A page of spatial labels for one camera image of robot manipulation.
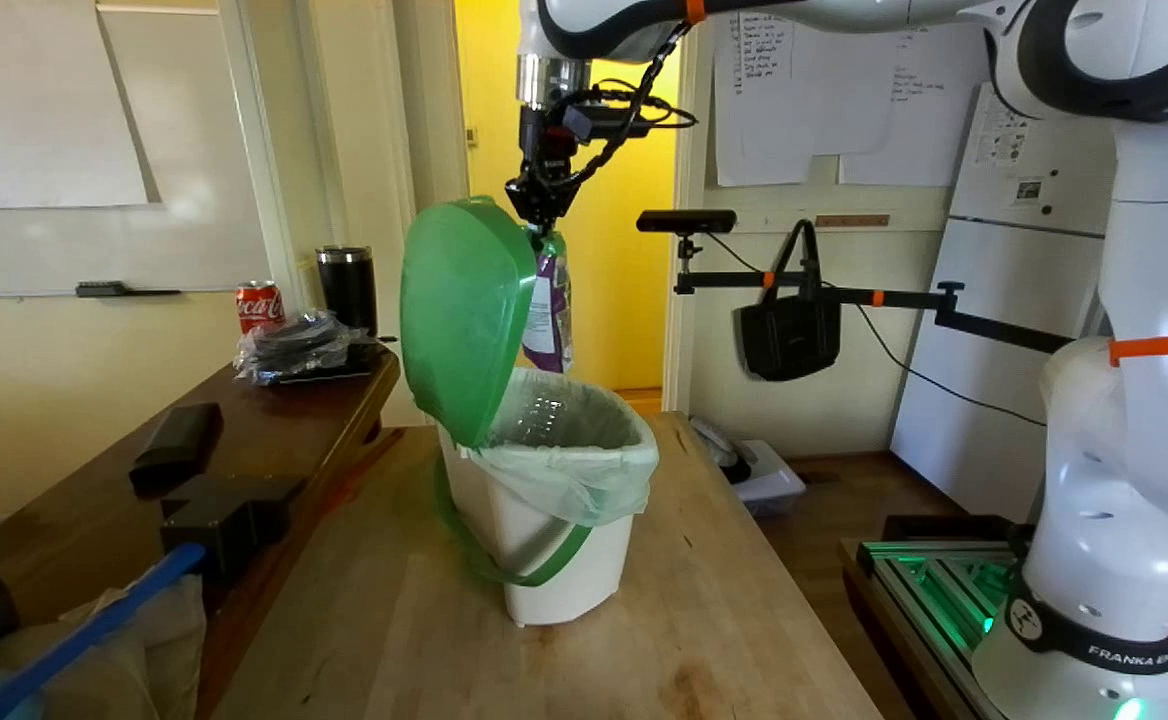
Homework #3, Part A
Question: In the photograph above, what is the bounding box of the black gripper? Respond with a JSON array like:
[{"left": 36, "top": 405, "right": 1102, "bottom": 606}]
[{"left": 499, "top": 99, "right": 598, "bottom": 241}]

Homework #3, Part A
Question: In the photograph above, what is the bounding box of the white bin with green lid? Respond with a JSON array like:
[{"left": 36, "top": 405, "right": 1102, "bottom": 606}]
[{"left": 395, "top": 194, "right": 661, "bottom": 633}]

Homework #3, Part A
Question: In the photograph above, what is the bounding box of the pale green bin liner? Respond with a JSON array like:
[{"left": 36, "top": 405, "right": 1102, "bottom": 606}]
[{"left": 454, "top": 370, "right": 664, "bottom": 534}]

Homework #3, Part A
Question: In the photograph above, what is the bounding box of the yellow door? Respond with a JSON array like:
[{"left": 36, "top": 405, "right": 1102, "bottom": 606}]
[{"left": 454, "top": 0, "right": 682, "bottom": 395}]

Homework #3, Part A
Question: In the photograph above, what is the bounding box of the white door trim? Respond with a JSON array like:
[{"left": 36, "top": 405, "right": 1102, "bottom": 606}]
[{"left": 216, "top": 0, "right": 471, "bottom": 434}]

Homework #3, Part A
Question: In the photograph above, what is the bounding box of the black tumbler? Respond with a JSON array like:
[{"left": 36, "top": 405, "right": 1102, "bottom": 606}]
[{"left": 312, "top": 245, "right": 381, "bottom": 341}]

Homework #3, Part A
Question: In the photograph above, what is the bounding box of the white paper sheet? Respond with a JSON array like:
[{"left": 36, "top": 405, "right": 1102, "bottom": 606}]
[
  {"left": 712, "top": 11, "right": 845, "bottom": 194},
  {"left": 835, "top": 19, "right": 991, "bottom": 194}
]

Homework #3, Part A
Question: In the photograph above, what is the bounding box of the black hanging bag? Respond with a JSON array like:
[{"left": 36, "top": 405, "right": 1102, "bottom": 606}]
[{"left": 731, "top": 216, "right": 845, "bottom": 384}]

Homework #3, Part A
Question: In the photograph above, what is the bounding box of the red soda can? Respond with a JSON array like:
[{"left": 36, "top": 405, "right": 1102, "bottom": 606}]
[{"left": 233, "top": 277, "right": 287, "bottom": 341}]

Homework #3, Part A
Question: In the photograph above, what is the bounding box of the white flat device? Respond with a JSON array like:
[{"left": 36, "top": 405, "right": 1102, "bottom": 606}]
[{"left": 687, "top": 415, "right": 813, "bottom": 515}]

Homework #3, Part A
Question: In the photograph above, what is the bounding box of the large whiteboard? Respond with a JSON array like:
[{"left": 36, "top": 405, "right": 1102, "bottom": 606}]
[{"left": 97, "top": 0, "right": 267, "bottom": 299}]

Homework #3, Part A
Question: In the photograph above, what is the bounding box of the black marker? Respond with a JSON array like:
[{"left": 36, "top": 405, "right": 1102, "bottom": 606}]
[{"left": 72, "top": 277, "right": 188, "bottom": 299}]

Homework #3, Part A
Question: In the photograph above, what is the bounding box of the black stapler-like block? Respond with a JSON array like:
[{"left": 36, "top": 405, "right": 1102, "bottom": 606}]
[{"left": 127, "top": 401, "right": 229, "bottom": 501}]

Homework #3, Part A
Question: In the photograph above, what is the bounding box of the black clamp block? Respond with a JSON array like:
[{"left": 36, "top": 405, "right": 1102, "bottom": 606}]
[{"left": 160, "top": 477, "right": 304, "bottom": 585}]

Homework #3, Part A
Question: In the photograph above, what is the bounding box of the white refrigerator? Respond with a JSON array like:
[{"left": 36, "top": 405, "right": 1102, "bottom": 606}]
[{"left": 889, "top": 78, "right": 1119, "bottom": 526}]

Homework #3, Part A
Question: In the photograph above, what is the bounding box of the small whiteboard with writing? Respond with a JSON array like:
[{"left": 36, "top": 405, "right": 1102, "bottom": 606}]
[{"left": 0, "top": 0, "right": 154, "bottom": 216}]

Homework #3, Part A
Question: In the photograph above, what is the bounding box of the dark brown wooden table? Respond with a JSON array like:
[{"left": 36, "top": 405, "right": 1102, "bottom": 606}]
[{"left": 0, "top": 348, "right": 404, "bottom": 720}]

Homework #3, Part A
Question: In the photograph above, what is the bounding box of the white cloth bag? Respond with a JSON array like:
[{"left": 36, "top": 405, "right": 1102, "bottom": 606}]
[{"left": 0, "top": 572, "right": 209, "bottom": 720}]

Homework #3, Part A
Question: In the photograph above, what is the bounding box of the blue bar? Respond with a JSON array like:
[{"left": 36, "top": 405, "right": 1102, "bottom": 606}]
[{"left": 0, "top": 536, "right": 211, "bottom": 720}]

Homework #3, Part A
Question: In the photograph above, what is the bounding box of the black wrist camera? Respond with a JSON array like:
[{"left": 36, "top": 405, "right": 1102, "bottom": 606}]
[{"left": 559, "top": 93, "right": 615, "bottom": 150}]

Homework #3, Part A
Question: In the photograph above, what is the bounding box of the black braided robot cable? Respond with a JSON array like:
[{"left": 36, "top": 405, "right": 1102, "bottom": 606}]
[{"left": 559, "top": 51, "right": 705, "bottom": 181}]

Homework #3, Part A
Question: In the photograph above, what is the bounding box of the thin black cable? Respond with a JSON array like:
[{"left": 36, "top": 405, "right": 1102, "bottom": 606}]
[{"left": 857, "top": 304, "right": 1043, "bottom": 430}]

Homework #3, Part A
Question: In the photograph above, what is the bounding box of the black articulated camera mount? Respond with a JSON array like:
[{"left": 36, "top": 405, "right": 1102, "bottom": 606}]
[{"left": 672, "top": 231, "right": 1075, "bottom": 355}]

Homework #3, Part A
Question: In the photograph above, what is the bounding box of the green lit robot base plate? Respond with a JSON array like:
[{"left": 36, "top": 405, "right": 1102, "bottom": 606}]
[{"left": 857, "top": 534, "right": 1032, "bottom": 720}]

